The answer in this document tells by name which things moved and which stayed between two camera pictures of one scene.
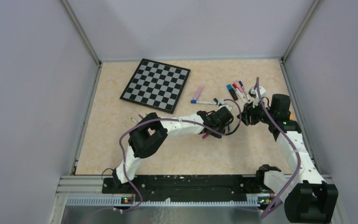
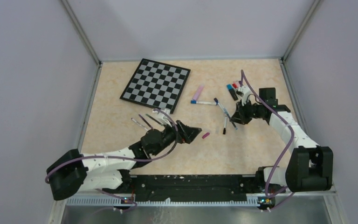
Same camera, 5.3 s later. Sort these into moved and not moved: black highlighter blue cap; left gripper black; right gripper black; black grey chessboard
Moved: left gripper black
Not moved: black highlighter blue cap; right gripper black; black grey chessboard
